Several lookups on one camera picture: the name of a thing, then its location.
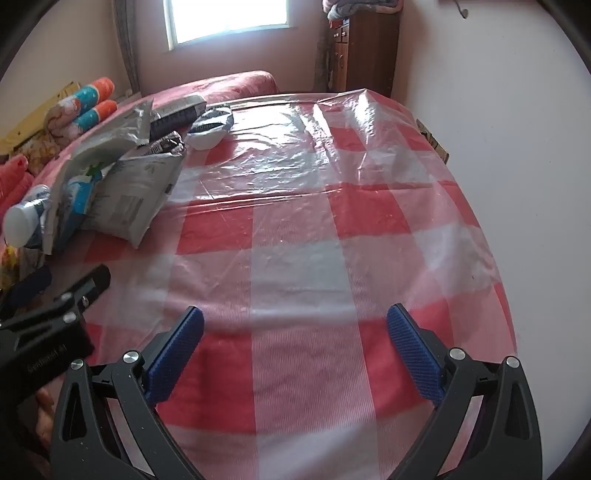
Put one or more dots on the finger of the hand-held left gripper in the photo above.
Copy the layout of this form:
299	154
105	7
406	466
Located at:
94	279
32	284

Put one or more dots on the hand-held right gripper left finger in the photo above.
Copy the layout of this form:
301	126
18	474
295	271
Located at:
175	355

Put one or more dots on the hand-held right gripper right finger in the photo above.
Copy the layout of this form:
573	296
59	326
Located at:
415	355

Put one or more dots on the white plastic bottle blue label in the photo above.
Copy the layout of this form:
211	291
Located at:
21	224

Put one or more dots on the grey mailer bag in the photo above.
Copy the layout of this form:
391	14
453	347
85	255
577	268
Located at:
134	198

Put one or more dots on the white plastic bag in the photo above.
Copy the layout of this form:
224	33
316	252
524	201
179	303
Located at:
92	152

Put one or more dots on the black silver snack packet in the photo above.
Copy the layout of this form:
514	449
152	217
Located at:
166	142

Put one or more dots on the silver plastic bag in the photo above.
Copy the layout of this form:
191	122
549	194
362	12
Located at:
134	122

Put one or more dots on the white blue soft packet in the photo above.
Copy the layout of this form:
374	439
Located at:
207	134

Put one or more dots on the white dark blue carton box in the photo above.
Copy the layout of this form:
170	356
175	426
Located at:
178	113

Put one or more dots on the person's left hand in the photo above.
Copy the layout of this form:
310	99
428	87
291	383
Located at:
46	415

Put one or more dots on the pink folded blanket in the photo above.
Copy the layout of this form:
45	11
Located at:
11	168
16	196

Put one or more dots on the beige floral pillow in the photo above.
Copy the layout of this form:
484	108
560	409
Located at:
39	150

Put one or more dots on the red white checked tablecloth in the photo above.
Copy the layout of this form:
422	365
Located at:
300	258

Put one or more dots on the yellow headboard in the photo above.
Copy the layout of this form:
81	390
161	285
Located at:
27	124

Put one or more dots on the orange teal bolster pillow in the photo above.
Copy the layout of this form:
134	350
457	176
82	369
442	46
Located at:
97	113

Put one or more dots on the rolled colourful blankets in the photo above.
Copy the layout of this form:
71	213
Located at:
94	92

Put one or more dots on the light wooden board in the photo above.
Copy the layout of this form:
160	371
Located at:
434	141

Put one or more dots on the clear plastic table cover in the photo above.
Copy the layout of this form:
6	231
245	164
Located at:
277	152

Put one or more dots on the grey curtain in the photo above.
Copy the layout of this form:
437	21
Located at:
124	41

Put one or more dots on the window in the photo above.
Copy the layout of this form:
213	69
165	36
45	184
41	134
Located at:
231	18

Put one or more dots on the brown wooden cabinet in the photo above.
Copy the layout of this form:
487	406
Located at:
364	50

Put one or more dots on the folded bedding pile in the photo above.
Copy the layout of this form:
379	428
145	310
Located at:
360	7

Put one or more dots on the metal wall hook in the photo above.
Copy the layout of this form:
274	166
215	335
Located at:
463	13

